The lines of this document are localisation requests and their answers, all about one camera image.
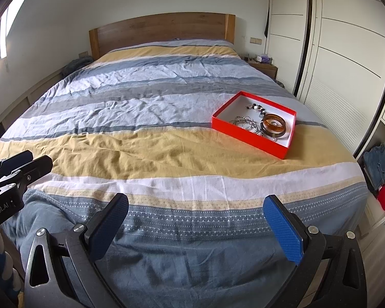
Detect amber bangle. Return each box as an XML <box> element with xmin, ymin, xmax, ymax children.
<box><xmin>264</xmin><ymin>118</ymin><xmax>287</xmax><ymax>132</ymax></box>

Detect red box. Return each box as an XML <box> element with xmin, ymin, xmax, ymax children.
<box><xmin>211</xmin><ymin>91</ymin><xmax>297</xmax><ymax>160</ymax></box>

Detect blue jeans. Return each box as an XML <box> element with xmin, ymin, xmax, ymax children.
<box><xmin>362</xmin><ymin>144</ymin><xmax>385</xmax><ymax>190</ymax></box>

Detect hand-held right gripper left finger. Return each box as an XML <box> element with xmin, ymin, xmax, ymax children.
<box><xmin>24</xmin><ymin>192</ymin><xmax>129</xmax><ymax>308</ymax></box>

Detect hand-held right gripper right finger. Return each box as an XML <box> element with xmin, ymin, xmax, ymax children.
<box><xmin>263</xmin><ymin>194</ymin><xmax>368</xmax><ymax>308</ymax></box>

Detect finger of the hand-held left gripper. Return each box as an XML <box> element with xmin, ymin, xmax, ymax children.
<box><xmin>0</xmin><ymin>150</ymin><xmax>34</xmax><ymax>176</ymax></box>
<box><xmin>0</xmin><ymin>155</ymin><xmax>53</xmax><ymax>194</ymax></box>

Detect striped bed with wooden headboard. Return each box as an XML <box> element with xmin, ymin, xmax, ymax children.
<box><xmin>0</xmin><ymin>38</ymin><xmax>372</xmax><ymax>308</ymax></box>

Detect white wardrobe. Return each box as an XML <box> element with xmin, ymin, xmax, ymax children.
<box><xmin>265</xmin><ymin>0</ymin><xmax>385</xmax><ymax>167</ymax></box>

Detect wooden bed headboard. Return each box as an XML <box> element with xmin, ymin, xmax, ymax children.
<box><xmin>89</xmin><ymin>12</ymin><xmax>236</xmax><ymax>61</ymax></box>

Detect wooden nightstand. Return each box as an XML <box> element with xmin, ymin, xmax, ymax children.
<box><xmin>249</xmin><ymin>60</ymin><xmax>279</xmax><ymax>79</ymax></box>

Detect low white shelf unit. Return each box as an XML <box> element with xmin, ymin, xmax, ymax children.
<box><xmin>0</xmin><ymin>71</ymin><xmax>65</xmax><ymax>148</ymax></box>

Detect beaded bracelet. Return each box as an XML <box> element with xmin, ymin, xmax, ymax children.
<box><xmin>244</xmin><ymin>102</ymin><xmax>267</xmax><ymax>117</ymax></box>

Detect silver chain necklace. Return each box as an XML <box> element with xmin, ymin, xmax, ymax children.
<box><xmin>229</xmin><ymin>114</ymin><xmax>262</xmax><ymax>134</ymax></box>

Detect grey cloth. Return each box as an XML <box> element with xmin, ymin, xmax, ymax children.
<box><xmin>62</xmin><ymin>56</ymin><xmax>94</xmax><ymax>75</ymax></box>

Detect brown bangle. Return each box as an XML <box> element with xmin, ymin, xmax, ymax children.
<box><xmin>261</xmin><ymin>113</ymin><xmax>290</xmax><ymax>136</ymax></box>

